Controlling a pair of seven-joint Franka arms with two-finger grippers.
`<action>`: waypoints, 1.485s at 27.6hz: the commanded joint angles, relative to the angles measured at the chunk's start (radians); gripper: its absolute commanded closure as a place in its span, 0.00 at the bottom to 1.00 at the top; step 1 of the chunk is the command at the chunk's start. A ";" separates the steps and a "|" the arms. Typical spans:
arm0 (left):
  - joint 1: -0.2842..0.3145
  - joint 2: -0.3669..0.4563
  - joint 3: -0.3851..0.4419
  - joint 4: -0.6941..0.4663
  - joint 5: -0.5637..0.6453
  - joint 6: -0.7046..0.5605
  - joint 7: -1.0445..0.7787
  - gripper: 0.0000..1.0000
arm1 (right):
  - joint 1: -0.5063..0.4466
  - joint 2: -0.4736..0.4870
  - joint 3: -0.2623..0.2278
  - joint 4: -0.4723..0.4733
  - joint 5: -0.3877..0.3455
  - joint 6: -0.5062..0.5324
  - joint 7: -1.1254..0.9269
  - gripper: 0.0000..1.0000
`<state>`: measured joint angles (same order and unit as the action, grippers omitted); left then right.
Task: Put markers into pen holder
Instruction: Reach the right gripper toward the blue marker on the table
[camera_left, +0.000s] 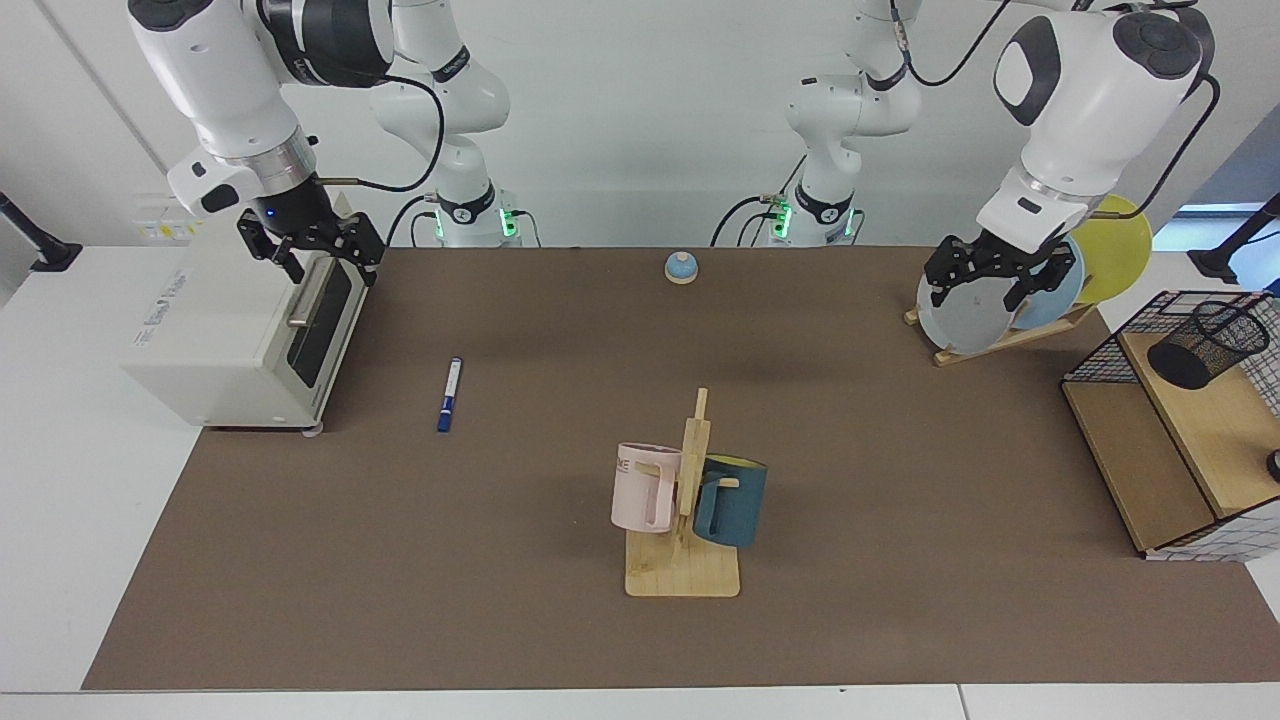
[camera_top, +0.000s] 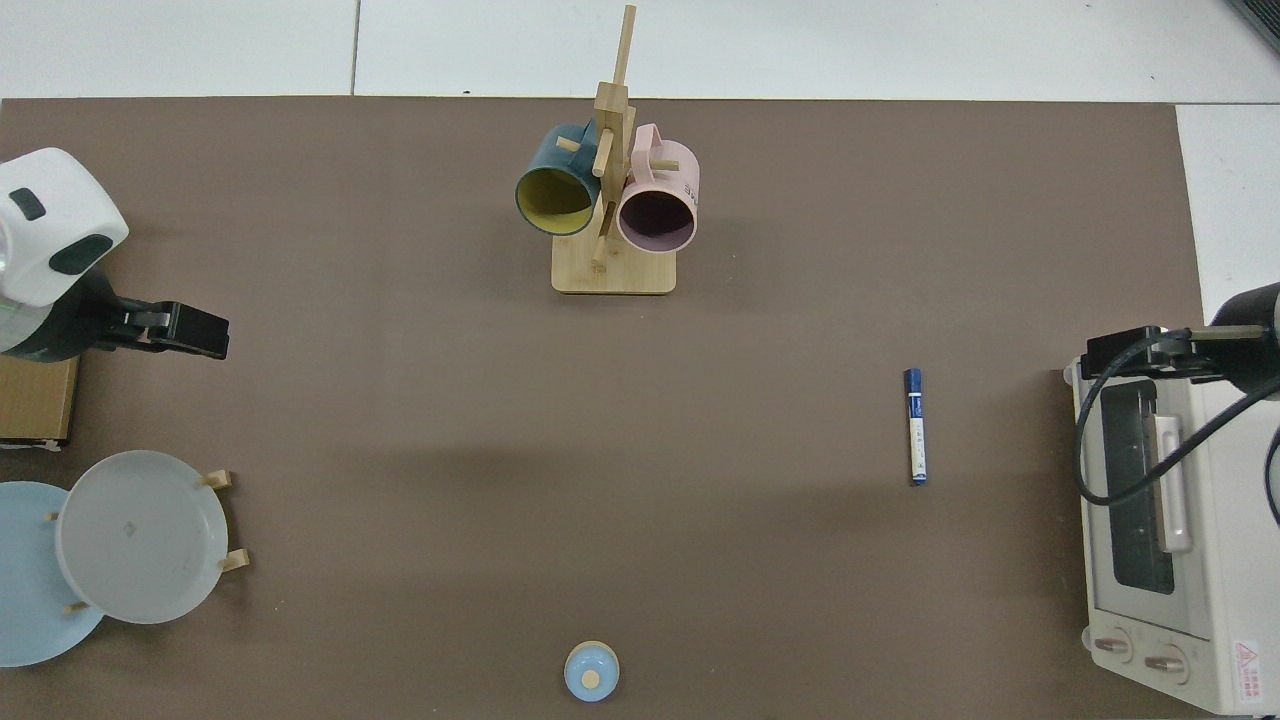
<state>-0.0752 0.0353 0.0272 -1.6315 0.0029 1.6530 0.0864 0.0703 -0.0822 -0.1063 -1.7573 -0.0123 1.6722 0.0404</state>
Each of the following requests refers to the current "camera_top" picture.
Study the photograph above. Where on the light blue plate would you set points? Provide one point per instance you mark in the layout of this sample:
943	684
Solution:
30	580

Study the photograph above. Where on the dark grey panel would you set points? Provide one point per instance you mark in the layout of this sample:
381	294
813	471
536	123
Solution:
1260	20

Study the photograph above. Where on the wooden plate rack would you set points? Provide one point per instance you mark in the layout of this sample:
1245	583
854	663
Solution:
216	480

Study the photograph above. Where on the pink mug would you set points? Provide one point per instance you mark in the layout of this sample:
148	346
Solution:
665	180

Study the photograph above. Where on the blue and white marker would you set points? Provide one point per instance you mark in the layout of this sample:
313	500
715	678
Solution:
916	430

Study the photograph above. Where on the wooden cup stand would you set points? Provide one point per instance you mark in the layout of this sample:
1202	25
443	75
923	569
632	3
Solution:
612	272

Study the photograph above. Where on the dark teal mug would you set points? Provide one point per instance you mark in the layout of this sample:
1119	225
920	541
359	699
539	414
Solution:
555	160

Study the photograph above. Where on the grey plate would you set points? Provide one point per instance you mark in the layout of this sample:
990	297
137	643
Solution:
140	540

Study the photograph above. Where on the pale toaster oven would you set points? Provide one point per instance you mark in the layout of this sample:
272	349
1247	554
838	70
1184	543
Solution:
1215	560

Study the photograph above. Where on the brown table cloth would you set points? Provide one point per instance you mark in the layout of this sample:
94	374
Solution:
700	450

